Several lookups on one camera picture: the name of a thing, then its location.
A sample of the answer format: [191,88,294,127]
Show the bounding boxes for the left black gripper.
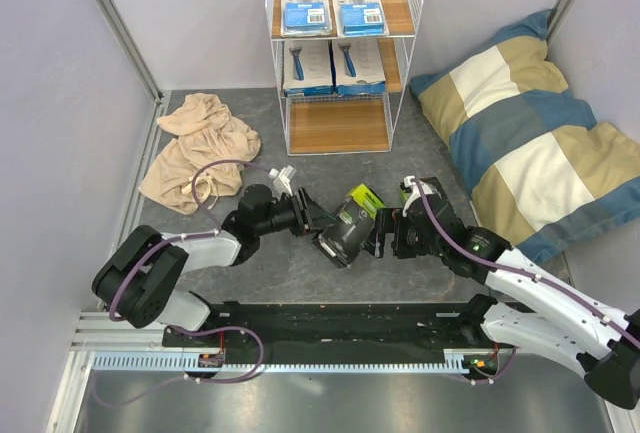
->
[255,186,340,236]

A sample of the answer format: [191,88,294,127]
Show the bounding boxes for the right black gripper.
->
[359,207,445,259]

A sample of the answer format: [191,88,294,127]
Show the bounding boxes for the black green Gillette razor box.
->
[313,184,384,268]

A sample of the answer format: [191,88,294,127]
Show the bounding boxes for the Harry's razor box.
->
[282,40,334,97]
[331,38,386,96]

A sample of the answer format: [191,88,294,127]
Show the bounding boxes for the blue Gillette razor blister pack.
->
[281,0,333,37]

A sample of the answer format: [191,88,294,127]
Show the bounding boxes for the Gillette razor white card pack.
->
[332,0,389,38]

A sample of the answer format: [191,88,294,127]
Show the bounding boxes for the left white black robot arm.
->
[91,184,338,346]

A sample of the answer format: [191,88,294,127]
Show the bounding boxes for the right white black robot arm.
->
[371,183,639,410]

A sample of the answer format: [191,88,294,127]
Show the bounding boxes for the beige crumpled cloth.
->
[138,93,261,215]

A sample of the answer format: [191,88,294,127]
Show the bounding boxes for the blue beige checkered pillow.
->
[409,10,639,263]

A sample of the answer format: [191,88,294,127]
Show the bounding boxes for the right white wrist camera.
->
[401,175,438,217]

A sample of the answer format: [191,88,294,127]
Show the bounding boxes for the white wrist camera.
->
[401,175,438,217]
[268,165,297,196]

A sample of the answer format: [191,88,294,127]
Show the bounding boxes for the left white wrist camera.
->
[268,165,297,196]

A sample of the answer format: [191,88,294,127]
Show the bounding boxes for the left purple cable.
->
[92,160,274,407]

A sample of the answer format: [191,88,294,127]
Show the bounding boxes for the purple cable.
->
[409,180,640,388]
[92,160,274,407]

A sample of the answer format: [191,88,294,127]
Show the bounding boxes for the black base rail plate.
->
[162,294,509,362]

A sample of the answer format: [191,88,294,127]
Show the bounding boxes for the white wire wooden shelf unit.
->
[265,0,424,156]

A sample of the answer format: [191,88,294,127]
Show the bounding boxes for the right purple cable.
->
[409,180,640,388]

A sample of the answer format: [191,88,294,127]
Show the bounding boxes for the light blue slotted cable duct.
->
[92,349,490,374]

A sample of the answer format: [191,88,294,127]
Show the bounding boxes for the aluminium frame rail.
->
[95,0,163,103]

